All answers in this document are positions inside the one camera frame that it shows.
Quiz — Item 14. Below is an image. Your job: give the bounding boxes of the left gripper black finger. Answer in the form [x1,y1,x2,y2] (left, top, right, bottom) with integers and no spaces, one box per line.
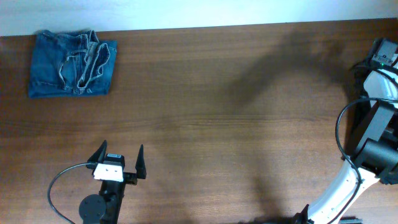
[135,144,147,179]
[87,140,108,163]

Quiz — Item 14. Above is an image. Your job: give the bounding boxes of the folded blue denim jeans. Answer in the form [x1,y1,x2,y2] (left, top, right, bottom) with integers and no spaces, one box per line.
[28,30,118,98]

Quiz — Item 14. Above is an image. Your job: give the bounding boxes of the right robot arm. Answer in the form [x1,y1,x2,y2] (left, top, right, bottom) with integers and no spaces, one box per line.
[287,38,397,224]

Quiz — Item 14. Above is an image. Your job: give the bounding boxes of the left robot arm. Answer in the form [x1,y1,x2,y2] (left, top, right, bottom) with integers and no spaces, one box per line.
[78,141,147,224]

